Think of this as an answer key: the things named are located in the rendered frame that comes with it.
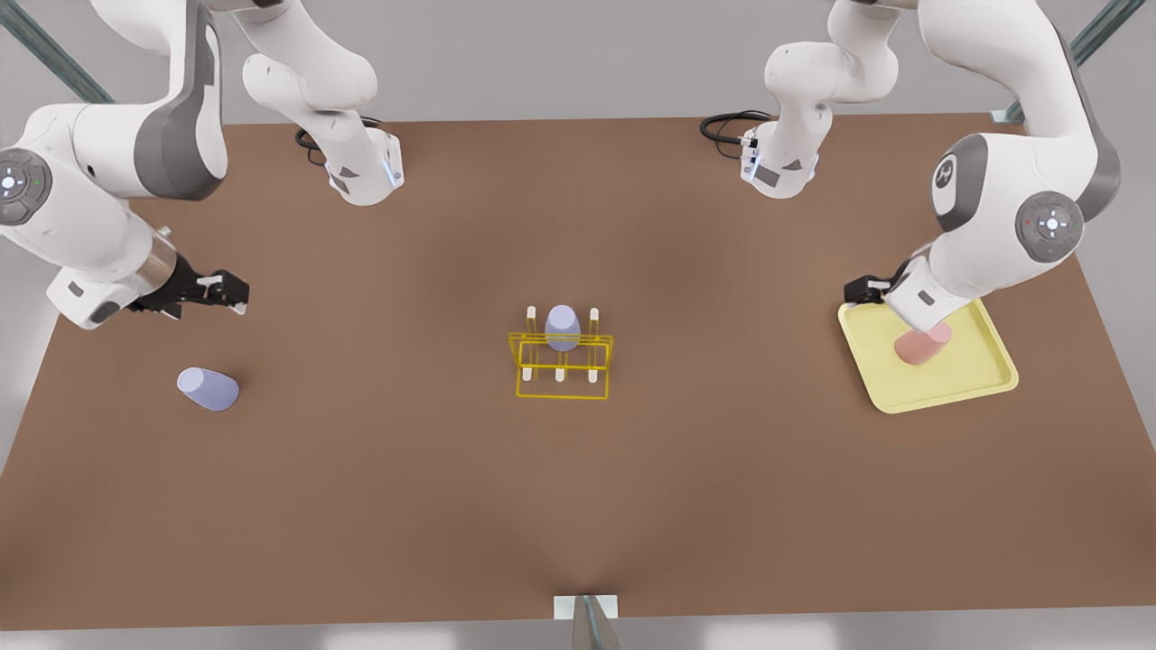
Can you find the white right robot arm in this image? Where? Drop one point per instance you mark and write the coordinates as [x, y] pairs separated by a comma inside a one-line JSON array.
[[86, 162]]

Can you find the silver frame post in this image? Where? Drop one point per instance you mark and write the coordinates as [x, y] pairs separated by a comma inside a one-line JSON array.
[[1084, 41], [54, 54], [587, 623]]

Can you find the pink cup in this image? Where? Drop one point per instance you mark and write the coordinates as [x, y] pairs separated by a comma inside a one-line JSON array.
[[921, 347]]

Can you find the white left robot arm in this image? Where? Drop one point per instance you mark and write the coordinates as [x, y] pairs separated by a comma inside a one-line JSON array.
[[1002, 208]]

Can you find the yellow tray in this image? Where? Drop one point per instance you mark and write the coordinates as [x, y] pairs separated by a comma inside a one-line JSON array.
[[971, 375]]

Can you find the lavender cup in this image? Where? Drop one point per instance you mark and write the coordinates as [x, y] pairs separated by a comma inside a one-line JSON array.
[[209, 390], [563, 329]]

